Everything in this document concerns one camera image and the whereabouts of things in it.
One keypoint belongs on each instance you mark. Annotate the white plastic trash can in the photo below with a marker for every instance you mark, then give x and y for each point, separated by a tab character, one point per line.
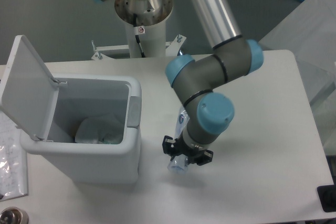
49	107

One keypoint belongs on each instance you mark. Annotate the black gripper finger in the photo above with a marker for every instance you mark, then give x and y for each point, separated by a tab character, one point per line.
169	147
205	158

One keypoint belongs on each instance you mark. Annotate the black device at table edge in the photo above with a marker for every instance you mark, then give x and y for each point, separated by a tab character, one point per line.
326	195

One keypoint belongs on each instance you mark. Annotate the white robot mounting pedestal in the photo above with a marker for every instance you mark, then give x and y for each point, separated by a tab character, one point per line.
145	26

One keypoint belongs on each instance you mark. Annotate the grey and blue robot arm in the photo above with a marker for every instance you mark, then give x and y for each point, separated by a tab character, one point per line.
193	81

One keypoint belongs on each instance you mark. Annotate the clear plastic water bottle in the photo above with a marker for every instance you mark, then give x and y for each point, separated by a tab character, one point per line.
179	163

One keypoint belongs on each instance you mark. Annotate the translucent side table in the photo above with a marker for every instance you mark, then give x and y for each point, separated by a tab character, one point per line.
309	33

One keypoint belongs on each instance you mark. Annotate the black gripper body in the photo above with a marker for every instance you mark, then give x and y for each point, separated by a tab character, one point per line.
190	153

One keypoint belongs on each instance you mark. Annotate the clear plastic wrapper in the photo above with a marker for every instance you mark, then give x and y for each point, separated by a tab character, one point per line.
104	129

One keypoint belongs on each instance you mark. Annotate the paper sheet in plastic sleeve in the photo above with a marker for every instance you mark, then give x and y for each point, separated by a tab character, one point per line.
14	179

